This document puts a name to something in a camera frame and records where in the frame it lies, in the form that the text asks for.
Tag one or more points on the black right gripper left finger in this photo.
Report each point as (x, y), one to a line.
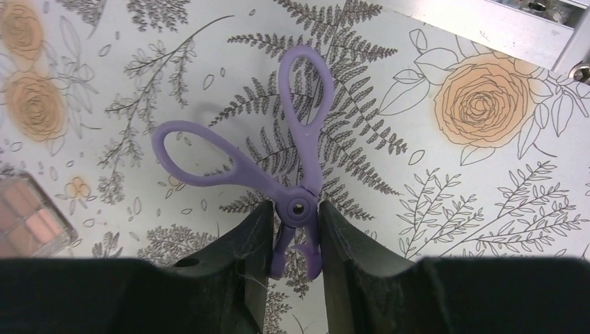
(219, 289)

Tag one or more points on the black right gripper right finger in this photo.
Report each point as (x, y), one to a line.
(370, 289)

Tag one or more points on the aluminium frame rail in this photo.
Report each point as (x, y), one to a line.
(433, 35)

